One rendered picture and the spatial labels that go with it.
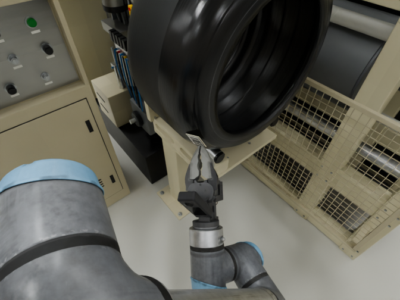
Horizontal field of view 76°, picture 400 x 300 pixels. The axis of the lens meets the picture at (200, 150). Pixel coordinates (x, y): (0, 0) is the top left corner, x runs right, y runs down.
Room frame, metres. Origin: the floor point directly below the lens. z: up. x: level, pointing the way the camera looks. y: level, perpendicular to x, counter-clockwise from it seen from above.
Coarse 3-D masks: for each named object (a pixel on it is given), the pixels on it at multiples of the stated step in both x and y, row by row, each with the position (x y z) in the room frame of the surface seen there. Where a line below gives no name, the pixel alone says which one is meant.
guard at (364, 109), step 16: (336, 96) 0.75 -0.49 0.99; (352, 112) 0.70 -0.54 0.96; (368, 112) 0.66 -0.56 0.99; (368, 128) 0.65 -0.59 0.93; (272, 144) 0.91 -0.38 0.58; (288, 144) 0.84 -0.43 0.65; (368, 144) 0.63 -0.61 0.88; (256, 160) 0.96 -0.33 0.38; (288, 160) 0.82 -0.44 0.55; (336, 160) 0.68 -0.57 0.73; (352, 160) 0.64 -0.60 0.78; (368, 160) 0.60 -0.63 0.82; (304, 208) 0.68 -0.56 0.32; (336, 208) 0.59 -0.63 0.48; (368, 208) 0.52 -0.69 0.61; (320, 224) 0.59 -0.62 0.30; (352, 224) 0.52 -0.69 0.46; (384, 224) 0.46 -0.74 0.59; (368, 240) 0.45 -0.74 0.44
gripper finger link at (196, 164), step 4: (196, 152) 0.45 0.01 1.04; (196, 156) 0.44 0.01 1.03; (192, 160) 0.43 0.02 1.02; (196, 160) 0.43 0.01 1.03; (200, 160) 0.44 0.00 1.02; (192, 164) 0.42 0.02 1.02; (196, 164) 0.42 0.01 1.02; (200, 164) 0.45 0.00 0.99; (192, 168) 0.42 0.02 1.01; (196, 168) 0.41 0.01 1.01; (200, 168) 0.44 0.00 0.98; (192, 172) 0.41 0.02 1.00; (196, 172) 0.41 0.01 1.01; (200, 172) 0.41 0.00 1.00; (192, 176) 0.40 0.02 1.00; (196, 176) 0.40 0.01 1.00
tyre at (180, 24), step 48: (144, 0) 0.62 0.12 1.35; (192, 0) 0.53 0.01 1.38; (240, 0) 0.52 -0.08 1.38; (288, 0) 0.91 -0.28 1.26; (144, 48) 0.56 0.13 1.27; (192, 48) 0.48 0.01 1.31; (240, 48) 0.94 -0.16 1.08; (288, 48) 0.87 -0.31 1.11; (144, 96) 0.59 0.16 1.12; (192, 96) 0.46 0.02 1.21; (240, 96) 0.83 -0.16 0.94; (288, 96) 0.70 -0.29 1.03
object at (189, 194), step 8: (184, 192) 0.33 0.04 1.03; (192, 192) 0.32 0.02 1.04; (184, 200) 0.31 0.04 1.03; (192, 200) 0.30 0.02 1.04; (200, 200) 0.32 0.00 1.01; (192, 208) 0.31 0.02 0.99; (200, 208) 0.31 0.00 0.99; (208, 208) 0.32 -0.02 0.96; (200, 216) 0.32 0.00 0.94; (208, 216) 0.31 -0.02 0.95
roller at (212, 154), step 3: (207, 150) 0.57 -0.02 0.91; (210, 150) 0.56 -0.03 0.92; (213, 150) 0.56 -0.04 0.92; (216, 150) 0.56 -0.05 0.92; (219, 150) 0.56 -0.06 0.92; (210, 153) 0.55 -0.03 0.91; (213, 153) 0.55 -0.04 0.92; (216, 153) 0.55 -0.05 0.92; (219, 153) 0.55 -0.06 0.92; (222, 153) 0.55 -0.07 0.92; (210, 156) 0.55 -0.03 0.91; (213, 156) 0.54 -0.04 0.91; (216, 156) 0.54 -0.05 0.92; (219, 156) 0.54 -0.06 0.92; (222, 156) 0.55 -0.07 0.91; (213, 159) 0.54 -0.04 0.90; (216, 159) 0.53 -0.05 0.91; (219, 159) 0.54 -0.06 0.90; (222, 159) 0.55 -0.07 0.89; (216, 162) 0.53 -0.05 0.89; (219, 162) 0.54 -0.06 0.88
